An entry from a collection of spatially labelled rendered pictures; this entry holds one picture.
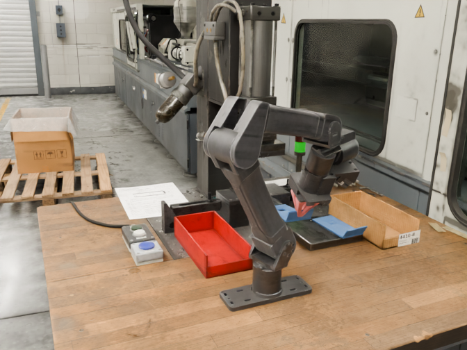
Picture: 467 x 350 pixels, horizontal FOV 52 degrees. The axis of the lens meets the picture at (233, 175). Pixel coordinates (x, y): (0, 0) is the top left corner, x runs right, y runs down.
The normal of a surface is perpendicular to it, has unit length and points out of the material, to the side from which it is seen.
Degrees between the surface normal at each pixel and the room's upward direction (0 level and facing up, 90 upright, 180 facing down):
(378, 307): 0
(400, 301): 0
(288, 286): 0
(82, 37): 90
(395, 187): 90
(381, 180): 90
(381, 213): 90
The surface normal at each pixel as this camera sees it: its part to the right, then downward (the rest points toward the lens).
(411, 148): -0.94, 0.09
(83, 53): 0.35, 0.29
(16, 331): 0.02, -0.95
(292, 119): 0.65, 0.19
